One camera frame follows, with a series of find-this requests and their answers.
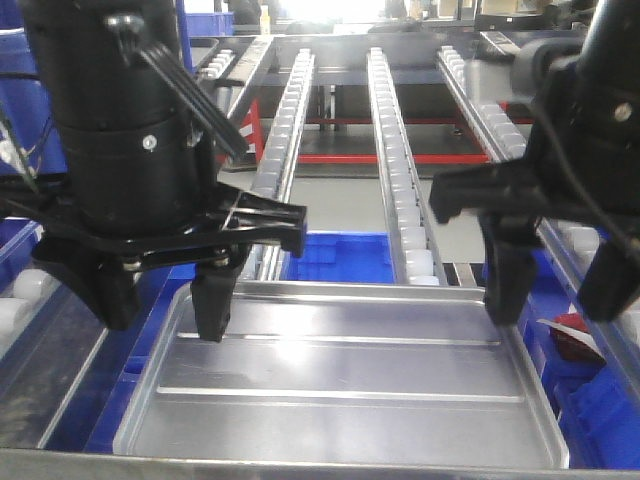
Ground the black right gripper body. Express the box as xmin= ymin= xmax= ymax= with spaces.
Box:
xmin=429 ymin=159 xmax=639 ymax=245

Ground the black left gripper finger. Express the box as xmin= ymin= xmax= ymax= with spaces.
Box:
xmin=190 ymin=257 xmax=244 ymax=343
xmin=32 ymin=249 xmax=140 ymax=331

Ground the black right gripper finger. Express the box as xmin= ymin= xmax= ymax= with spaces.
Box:
xmin=577 ymin=241 xmax=639 ymax=322
xmin=478 ymin=213 xmax=541 ymax=325

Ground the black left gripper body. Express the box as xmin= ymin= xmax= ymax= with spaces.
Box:
xmin=32 ymin=183 xmax=307 ymax=272

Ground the silver metal tray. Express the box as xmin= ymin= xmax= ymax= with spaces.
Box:
xmin=113 ymin=282 xmax=570 ymax=470

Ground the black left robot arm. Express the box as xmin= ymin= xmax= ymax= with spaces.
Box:
xmin=1 ymin=1 xmax=306 ymax=342

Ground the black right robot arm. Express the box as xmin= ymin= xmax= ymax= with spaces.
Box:
xmin=429 ymin=1 xmax=639 ymax=325

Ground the small blue bin lower shelf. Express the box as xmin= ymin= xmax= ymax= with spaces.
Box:
xmin=281 ymin=231 xmax=395 ymax=284

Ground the grey front shelf bar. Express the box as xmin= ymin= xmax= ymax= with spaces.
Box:
xmin=1 ymin=448 xmax=639 ymax=479

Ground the red white packet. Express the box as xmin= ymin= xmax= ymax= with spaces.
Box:
xmin=537 ymin=312 xmax=606 ymax=365

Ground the white roller track far left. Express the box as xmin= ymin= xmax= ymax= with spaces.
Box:
xmin=1 ymin=268 xmax=54 ymax=349

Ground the white roller track middle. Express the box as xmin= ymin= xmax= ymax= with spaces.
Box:
xmin=366 ymin=47 xmax=447 ymax=286

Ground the blue bin at right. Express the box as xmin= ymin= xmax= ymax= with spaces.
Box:
xmin=518 ymin=251 xmax=639 ymax=470

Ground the red steel frame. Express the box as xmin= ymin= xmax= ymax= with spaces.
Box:
xmin=219 ymin=97 xmax=536 ymax=171

